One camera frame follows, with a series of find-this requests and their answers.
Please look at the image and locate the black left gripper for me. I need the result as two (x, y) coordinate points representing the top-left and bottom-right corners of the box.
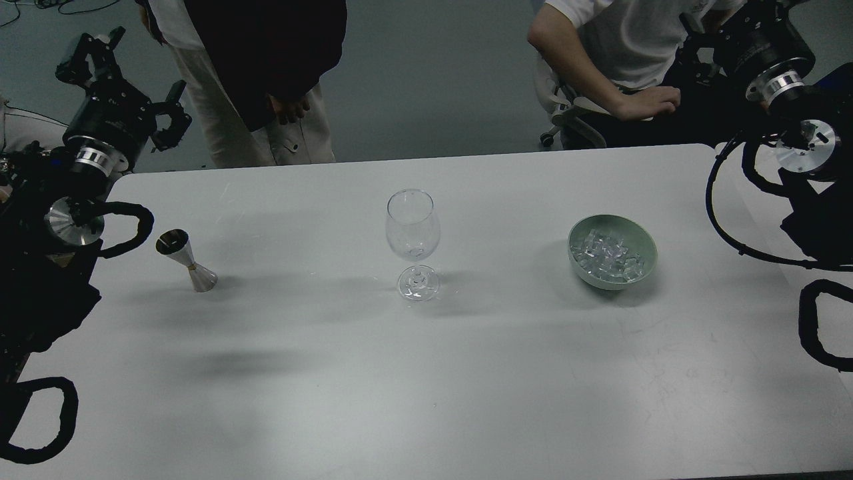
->
(56, 27), (192, 172)

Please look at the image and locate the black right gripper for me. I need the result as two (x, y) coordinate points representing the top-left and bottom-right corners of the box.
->
(678, 7), (816, 104)

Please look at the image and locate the steel cocktail jigger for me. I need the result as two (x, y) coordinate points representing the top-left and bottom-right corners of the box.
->
(155, 229), (217, 293)

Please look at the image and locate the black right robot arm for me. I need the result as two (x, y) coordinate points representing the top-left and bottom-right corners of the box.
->
(676, 1), (851, 273)

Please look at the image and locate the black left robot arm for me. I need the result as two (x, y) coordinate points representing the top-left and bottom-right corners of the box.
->
(1, 27), (191, 465)

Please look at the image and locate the pile of clear ice cubes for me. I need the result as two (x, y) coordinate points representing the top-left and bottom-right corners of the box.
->
(569, 229), (648, 283)

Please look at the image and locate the clear wine glass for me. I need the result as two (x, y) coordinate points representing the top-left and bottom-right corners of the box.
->
(386, 189), (440, 303)

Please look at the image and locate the seated person in white shirt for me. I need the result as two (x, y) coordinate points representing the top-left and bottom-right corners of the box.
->
(528, 0), (754, 149)

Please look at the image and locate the standing person in beige trousers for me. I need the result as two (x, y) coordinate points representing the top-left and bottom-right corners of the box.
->
(137, 1), (348, 168)

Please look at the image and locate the white office chair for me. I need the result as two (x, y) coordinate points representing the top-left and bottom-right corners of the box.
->
(533, 54), (651, 150)

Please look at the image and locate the green ceramic bowl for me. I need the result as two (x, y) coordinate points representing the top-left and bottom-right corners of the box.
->
(566, 215), (658, 291)

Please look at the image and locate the black cable on floor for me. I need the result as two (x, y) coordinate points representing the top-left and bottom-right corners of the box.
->
(0, 0), (124, 27)

